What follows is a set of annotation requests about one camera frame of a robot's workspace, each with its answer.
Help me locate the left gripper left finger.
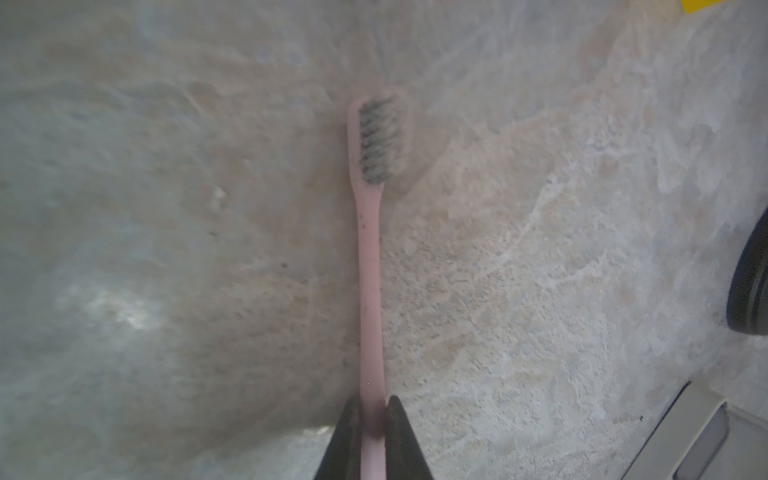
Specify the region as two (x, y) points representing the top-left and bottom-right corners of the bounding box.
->
(314, 394), (362, 480)

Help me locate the black microphone stand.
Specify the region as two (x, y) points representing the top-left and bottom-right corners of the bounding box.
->
(726, 210), (768, 336)

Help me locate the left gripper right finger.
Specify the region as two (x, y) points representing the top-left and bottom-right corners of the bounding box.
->
(385, 395), (434, 480)

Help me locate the pink toothbrush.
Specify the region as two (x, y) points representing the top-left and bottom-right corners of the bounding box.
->
(347, 95), (403, 479)

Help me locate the yellow triangular block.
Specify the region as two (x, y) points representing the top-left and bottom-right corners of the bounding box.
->
(681, 0), (723, 14)

